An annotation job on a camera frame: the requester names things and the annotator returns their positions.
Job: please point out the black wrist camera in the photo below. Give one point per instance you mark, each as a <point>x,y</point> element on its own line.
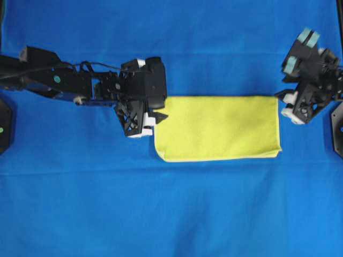
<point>146,78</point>
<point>305,53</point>

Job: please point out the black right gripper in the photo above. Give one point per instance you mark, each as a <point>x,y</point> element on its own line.
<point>310,96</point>

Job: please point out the yellow-green towel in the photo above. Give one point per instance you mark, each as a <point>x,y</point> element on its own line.
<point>218,128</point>

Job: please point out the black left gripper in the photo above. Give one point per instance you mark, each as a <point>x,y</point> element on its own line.
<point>137,117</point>

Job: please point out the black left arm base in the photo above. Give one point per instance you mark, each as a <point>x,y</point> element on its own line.
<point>6,125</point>

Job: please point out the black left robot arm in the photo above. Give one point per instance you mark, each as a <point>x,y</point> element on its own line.
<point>42,72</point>

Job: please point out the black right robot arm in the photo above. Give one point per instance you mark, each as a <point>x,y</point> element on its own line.
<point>338,80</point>

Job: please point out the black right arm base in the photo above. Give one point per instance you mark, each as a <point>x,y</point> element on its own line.
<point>336,129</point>

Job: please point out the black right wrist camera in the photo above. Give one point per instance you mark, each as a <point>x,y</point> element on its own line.
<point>305,53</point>

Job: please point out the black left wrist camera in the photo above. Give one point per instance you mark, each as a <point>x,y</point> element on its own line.
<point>146,78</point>

